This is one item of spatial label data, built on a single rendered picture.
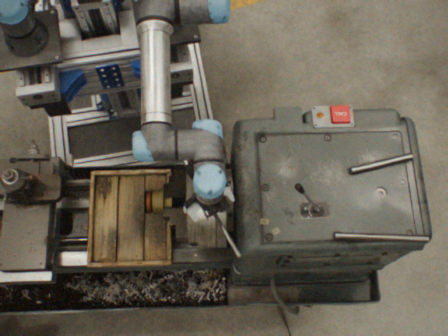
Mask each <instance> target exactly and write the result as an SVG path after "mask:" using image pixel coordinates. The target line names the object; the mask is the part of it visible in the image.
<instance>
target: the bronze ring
mask: <svg viewBox="0 0 448 336"><path fill-rule="evenodd" d="M169 208H170V209H172V208H173V197H164V195H163V189H162V190H153V191H152V192H151V191H148V192H145V194H144V209H145V213H146V214H151V213H153V215H164V209H169Z"/></svg>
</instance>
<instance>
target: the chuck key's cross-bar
mask: <svg viewBox="0 0 448 336"><path fill-rule="evenodd" d="M213 216H214V217H215V218H216V220H217V223H218V224H219V226H220V228H221V230H222V231H223V233H224V235H225V236H226V238H227V241H228V242H229V244H230V246H231V247H232V248H233V250H234V252H235V253H236V255H237V257H238V258H239V257H241V256H242V255H241V253H240V252H239V250H238V249H237V247H236V245H235V243H234V242H233V239H231V237H230V235H229V234H228V231H227V230H226V229H225V227H224V225H223V223H222V221H221V219H220V218H219V216H218V214H215V215H213Z"/></svg>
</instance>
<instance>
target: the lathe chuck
mask: <svg viewBox="0 0 448 336"><path fill-rule="evenodd" d="M194 192H195V189H194V187H193V182H192V180H191V178H190V177H189V175H188V174H187V172H186V200H188V199H189V198H190V197H192V195H193V193H194ZM197 215H198V221H197V222H196V221H194V220H193V219H192V218H191V217H190V216H189V214H188V213H187V229H188V243H189V244H191V243H192V242H197V243H198V246H189V245H188V247H189V249H207V248H216V218H215V217H214V216H210V217H209V220H207V219H206V217H205V215H204V212H203V210H202V208H201V207H200V209H199V211H198V212H197Z"/></svg>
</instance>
